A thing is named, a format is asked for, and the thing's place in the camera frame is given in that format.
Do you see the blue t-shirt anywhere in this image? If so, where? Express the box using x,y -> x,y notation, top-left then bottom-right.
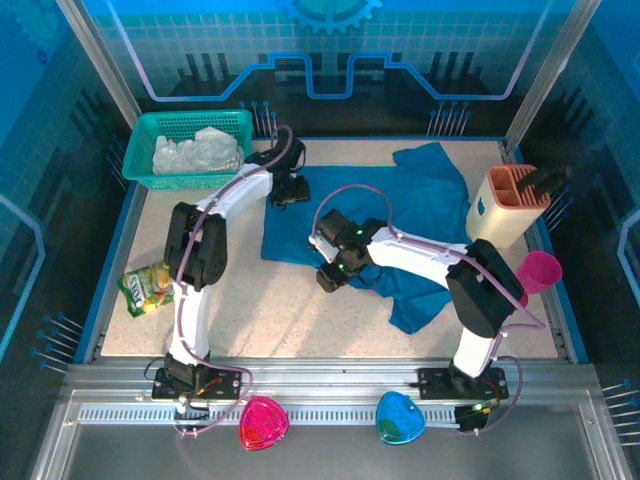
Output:
260,142 -> 471,335

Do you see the crumpled white t-shirt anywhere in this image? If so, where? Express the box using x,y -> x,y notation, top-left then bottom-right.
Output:
152,126 -> 245,175

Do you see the cream utensil holder orange insert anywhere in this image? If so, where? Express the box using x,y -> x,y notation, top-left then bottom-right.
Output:
465,163 -> 553,250

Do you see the green plastic basket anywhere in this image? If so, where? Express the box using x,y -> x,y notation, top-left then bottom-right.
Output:
121,109 -> 254,191

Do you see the blue triangular plastic plate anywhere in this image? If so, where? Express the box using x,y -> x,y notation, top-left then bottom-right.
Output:
375,390 -> 427,445

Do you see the green yellow snack packet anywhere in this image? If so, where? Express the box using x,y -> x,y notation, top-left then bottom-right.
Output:
116,260 -> 176,319

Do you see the pink plastic goblet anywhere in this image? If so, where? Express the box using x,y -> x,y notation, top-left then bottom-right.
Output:
516,250 -> 564,307

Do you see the pink triangular plastic plate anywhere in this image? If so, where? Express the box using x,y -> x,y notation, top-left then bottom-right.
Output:
237,394 -> 290,454

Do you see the small black electronics box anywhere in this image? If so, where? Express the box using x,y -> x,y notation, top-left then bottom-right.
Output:
454,404 -> 489,434

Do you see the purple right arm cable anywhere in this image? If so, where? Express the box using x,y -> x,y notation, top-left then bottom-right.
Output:
310,184 -> 546,436

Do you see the aluminium front rail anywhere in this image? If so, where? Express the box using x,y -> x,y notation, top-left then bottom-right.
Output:
64,355 -> 599,426

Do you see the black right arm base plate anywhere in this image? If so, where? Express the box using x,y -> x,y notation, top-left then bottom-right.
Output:
417,367 -> 510,401

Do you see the slotted aluminium cable duct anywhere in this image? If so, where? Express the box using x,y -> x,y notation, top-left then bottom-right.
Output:
79,407 -> 461,426

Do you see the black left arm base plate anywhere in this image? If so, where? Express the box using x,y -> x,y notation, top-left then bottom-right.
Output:
151,367 -> 244,401

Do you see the black utensil handle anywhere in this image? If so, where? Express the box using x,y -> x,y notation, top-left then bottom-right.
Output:
519,167 -> 571,196

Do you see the aluminium frame post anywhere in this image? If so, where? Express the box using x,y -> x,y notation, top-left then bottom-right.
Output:
502,0 -> 604,146
54,0 -> 144,132

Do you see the silver cable connector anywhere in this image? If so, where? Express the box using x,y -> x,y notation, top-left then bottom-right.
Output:
173,397 -> 211,421

